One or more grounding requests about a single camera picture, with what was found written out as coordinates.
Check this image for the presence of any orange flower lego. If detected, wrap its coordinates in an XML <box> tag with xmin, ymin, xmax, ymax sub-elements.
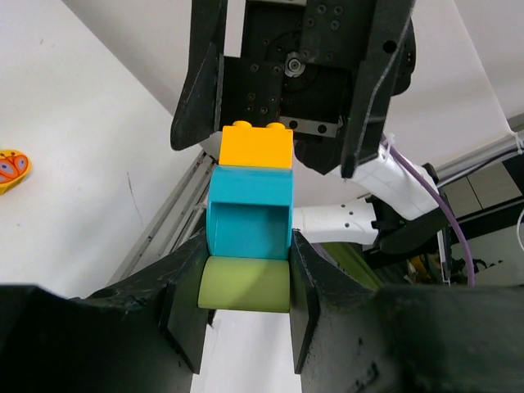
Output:
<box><xmin>0</xmin><ymin>149</ymin><xmax>32</xmax><ymax>195</ymax></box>

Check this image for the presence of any light green slope lego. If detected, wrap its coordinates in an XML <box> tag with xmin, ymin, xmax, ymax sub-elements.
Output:
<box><xmin>198</xmin><ymin>256</ymin><xmax>291</xmax><ymax>313</ymax></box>

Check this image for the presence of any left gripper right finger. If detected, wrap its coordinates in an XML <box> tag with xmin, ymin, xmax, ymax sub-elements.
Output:
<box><xmin>289</xmin><ymin>232</ymin><xmax>523</xmax><ymax>392</ymax></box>

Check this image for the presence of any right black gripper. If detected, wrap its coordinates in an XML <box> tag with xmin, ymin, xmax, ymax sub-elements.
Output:
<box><xmin>170</xmin><ymin>0</ymin><xmax>412</xmax><ymax>178</ymax></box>

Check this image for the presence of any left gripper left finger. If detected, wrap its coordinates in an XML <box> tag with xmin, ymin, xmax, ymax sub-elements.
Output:
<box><xmin>1</xmin><ymin>232</ymin><xmax>209</xmax><ymax>392</ymax></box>

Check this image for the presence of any teal rounded lego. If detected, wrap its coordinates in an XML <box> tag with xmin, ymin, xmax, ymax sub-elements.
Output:
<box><xmin>206</xmin><ymin>165</ymin><xmax>294</xmax><ymax>260</ymax></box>

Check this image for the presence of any aluminium rail frame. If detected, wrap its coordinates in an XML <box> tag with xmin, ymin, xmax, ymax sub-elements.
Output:
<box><xmin>108</xmin><ymin>151</ymin><xmax>215</xmax><ymax>285</ymax></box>

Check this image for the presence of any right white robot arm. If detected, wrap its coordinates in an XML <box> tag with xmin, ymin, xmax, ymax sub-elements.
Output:
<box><xmin>170</xmin><ymin>1</ymin><xmax>445</xmax><ymax>260</ymax></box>

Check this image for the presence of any small yellow lego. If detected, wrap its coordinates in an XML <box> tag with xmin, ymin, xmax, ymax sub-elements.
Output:
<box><xmin>219</xmin><ymin>120</ymin><xmax>294</xmax><ymax>169</ymax></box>

